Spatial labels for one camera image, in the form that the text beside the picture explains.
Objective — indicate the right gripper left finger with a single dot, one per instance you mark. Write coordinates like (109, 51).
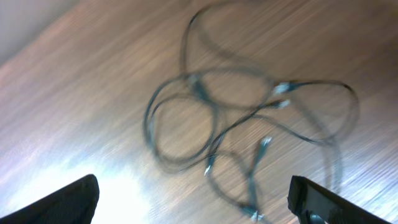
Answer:
(73, 204)

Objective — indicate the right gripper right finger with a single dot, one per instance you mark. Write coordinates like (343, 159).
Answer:
(311, 203)

